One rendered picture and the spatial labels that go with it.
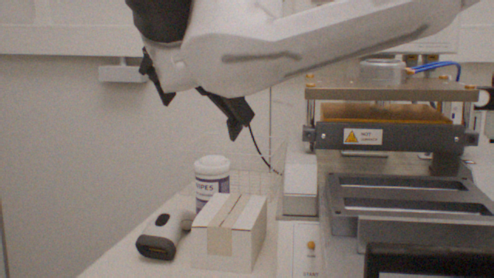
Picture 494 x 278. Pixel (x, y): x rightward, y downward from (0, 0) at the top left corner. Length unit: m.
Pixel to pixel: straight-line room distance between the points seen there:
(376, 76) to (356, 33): 0.41
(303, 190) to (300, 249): 0.09
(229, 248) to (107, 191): 0.94
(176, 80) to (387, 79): 0.41
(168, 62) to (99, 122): 1.18
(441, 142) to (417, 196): 0.18
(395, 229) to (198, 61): 0.27
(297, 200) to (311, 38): 0.34
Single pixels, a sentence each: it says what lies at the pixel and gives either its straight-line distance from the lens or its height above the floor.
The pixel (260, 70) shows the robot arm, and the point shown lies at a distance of 0.45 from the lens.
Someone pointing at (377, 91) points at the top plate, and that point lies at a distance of 0.79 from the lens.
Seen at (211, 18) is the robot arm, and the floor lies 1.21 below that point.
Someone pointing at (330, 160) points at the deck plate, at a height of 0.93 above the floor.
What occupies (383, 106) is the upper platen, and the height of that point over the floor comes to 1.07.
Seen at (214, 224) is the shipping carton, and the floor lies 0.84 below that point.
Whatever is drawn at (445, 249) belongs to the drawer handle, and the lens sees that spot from 0.48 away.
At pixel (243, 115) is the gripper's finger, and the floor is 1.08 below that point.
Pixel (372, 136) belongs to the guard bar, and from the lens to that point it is 0.78.
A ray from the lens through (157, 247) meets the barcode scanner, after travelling 0.99.
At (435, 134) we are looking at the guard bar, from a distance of 0.80.
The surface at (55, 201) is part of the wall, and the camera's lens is 1.93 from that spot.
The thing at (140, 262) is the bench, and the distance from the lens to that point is 1.00.
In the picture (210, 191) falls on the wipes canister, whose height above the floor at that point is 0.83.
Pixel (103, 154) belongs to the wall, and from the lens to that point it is 1.76.
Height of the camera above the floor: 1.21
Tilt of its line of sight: 13 degrees down
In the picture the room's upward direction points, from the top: straight up
